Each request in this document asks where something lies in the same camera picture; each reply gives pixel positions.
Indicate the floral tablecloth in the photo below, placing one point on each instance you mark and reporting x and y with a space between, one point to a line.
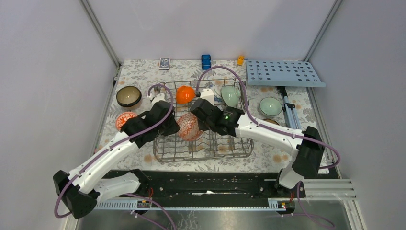
145 73

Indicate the grey wire dish rack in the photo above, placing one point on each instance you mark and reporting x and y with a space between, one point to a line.
206 145

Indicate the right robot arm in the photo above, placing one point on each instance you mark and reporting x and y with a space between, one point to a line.
304 146

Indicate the dark brown patterned bowl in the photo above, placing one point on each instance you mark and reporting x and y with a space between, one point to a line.
271 121

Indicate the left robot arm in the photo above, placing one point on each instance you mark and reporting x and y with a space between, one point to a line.
82 188

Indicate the blue toy car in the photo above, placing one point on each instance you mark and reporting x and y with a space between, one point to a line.
206 61

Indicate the blue zigzag patterned bowl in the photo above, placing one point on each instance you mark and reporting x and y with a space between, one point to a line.
189 127

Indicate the red and white bowl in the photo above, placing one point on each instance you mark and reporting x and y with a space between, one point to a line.
122 119

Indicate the orange bowl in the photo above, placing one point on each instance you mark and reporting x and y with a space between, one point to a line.
185 94

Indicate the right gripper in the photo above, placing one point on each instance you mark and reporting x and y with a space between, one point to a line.
202 127

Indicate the pale green bowl back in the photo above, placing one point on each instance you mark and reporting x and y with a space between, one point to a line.
231 95

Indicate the blue floral white bowl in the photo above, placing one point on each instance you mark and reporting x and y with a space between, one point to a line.
218 99

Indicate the pale green bowl front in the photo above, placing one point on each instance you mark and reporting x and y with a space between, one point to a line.
270 106

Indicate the brown glazed bowl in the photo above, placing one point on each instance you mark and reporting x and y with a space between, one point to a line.
128 96

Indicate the playing card box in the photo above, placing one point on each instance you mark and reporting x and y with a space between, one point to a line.
164 63

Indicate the pale green bowl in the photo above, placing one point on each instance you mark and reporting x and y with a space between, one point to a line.
270 106
231 95

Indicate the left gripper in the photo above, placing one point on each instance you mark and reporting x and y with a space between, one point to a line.
174 128

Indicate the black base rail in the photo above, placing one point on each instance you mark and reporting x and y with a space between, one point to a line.
225 185

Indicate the light blue perforated board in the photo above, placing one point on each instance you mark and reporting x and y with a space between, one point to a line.
287 73

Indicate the white slotted cable duct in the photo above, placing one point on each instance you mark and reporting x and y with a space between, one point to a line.
262 204

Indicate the orange toy block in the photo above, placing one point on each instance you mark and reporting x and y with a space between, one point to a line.
240 60

